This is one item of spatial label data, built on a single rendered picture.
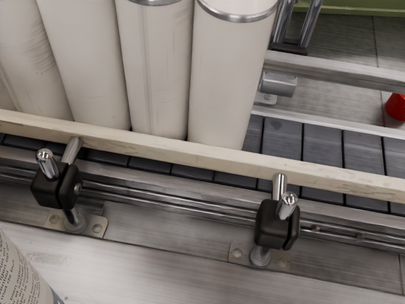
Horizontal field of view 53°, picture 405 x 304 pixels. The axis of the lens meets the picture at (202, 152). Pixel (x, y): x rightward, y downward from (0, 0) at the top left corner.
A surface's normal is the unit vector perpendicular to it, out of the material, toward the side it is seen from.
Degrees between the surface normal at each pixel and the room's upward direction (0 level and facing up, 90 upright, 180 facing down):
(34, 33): 90
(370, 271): 0
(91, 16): 90
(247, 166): 90
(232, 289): 0
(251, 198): 0
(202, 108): 90
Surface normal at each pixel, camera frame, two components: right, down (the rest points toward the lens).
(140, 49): -0.36, 0.76
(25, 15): 0.73, 0.59
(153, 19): 0.03, 0.83
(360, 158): 0.06, -0.56
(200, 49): -0.77, 0.50
